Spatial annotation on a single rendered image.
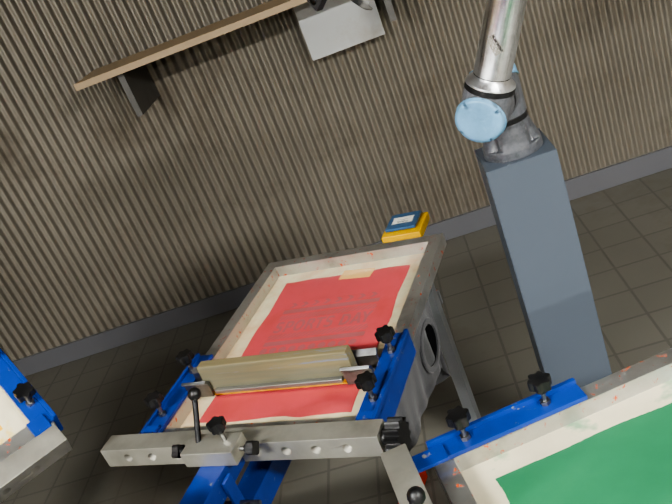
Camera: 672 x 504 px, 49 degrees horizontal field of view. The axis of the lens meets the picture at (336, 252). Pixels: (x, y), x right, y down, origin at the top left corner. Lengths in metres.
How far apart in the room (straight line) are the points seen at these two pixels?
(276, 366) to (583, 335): 0.89
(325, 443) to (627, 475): 0.54
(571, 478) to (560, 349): 0.87
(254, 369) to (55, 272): 3.01
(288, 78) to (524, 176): 2.25
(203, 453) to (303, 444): 0.20
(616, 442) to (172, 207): 3.28
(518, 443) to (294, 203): 2.94
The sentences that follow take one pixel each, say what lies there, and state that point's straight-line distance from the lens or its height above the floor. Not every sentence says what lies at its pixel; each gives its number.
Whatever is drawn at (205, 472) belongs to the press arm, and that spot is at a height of 1.04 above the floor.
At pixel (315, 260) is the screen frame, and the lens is 2.26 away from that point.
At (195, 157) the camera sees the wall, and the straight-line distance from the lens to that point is 4.15.
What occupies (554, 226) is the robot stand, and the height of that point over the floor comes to 1.00.
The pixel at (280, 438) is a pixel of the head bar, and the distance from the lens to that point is 1.52.
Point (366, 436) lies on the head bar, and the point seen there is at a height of 1.04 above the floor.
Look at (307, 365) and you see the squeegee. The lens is 1.70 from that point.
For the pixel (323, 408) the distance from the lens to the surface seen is 1.69.
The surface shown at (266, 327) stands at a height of 0.96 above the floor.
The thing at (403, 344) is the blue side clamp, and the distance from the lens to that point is 1.69.
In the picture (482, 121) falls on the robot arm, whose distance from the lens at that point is 1.73.
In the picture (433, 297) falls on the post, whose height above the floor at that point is 0.68.
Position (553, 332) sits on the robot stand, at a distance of 2.14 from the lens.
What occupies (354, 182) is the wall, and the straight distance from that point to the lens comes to 4.13.
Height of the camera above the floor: 1.93
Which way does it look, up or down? 25 degrees down
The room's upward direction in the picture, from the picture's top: 22 degrees counter-clockwise
